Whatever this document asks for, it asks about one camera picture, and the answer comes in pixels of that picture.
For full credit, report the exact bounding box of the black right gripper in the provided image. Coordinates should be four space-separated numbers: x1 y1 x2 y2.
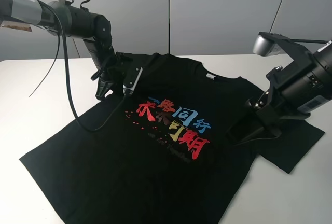
226 66 311 146

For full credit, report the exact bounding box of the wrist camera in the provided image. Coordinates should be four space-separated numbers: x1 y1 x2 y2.
122 66 143 96
253 32 292 57

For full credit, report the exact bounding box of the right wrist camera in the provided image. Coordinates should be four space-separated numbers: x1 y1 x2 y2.
253 32 292 57

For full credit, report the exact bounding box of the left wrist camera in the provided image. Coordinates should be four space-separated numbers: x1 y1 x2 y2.
122 66 143 96

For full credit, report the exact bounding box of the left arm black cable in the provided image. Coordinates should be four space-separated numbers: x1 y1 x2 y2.
28 0 130 132

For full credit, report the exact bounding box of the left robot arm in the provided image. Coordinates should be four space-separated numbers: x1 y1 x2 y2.
1 0 133 100

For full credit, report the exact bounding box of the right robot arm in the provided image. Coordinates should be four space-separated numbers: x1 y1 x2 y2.
226 43 331 145

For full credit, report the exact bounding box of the black printed t-shirt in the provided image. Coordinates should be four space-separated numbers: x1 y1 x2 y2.
20 53 324 223

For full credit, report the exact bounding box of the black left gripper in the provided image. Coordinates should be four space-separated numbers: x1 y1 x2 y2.
90 52 132 100

